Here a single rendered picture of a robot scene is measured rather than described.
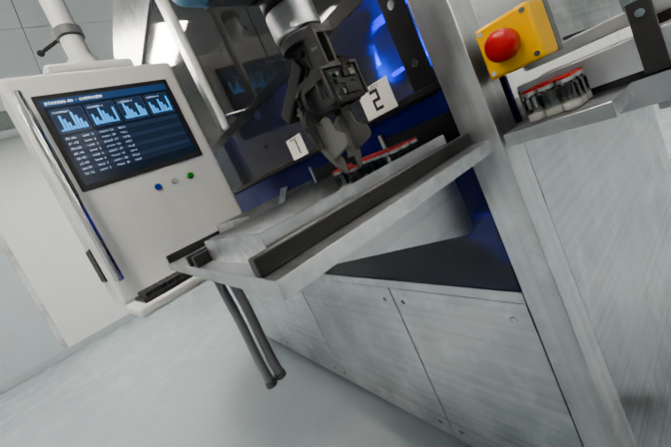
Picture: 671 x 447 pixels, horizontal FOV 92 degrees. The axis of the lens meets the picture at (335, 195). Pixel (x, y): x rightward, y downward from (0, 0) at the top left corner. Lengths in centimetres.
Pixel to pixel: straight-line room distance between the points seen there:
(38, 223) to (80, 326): 151
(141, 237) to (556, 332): 114
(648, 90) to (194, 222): 122
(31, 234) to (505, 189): 574
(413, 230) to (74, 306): 557
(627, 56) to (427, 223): 34
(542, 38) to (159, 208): 115
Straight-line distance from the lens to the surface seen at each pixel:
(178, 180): 131
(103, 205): 125
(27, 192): 597
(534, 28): 51
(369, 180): 42
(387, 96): 64
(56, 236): 586
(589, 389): 77
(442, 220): 57
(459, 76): 56
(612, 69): 61
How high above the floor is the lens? 96
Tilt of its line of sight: 6 degrees down
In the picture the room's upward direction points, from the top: 24 degrees counter-clockwise
